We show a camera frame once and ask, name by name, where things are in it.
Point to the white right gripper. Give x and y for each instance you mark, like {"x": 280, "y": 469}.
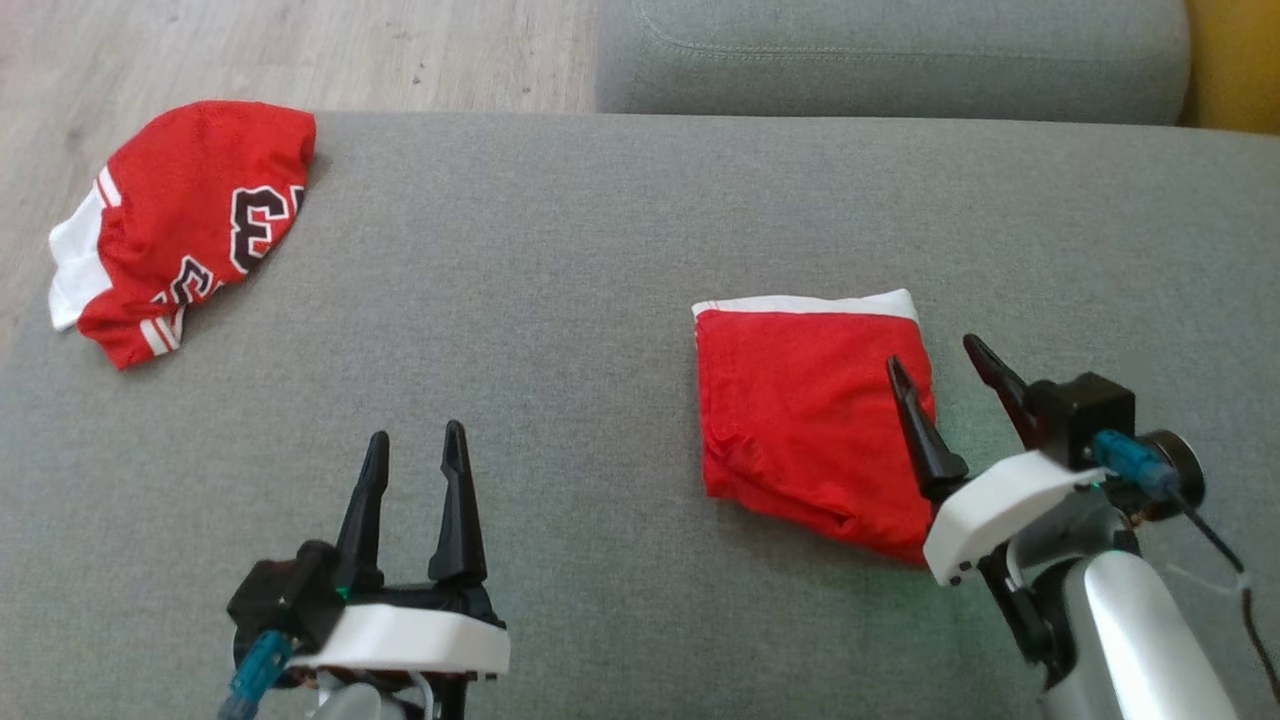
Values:
{"x": 990, "y": 510}

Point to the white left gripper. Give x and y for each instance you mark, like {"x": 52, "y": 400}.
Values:
{"x": 420, "y": 640}

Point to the red shorts white waistband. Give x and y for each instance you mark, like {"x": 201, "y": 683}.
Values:
{"x": 800, "y": 410}

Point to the red white numbered jersey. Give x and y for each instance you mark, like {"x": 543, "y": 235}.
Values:
{"x": 190, "y": 190}

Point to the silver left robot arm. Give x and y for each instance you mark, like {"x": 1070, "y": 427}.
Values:
{"x": 360, "y": 705}

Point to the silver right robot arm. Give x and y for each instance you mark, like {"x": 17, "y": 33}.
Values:
{"x": 1140, "y": 640}

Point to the large grey sofa seat cushion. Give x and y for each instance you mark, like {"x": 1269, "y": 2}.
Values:
{"x": 600, "y": 300}

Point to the small grey sofa seat cushion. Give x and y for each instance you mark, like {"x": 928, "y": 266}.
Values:
{"x": 900, "y": 60}

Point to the yellow sofa back cushion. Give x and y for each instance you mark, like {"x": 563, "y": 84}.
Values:
{"x": 1235, "y": 60}

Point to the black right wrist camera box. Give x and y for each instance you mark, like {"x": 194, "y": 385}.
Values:
{"x": 1090, "y": 410}

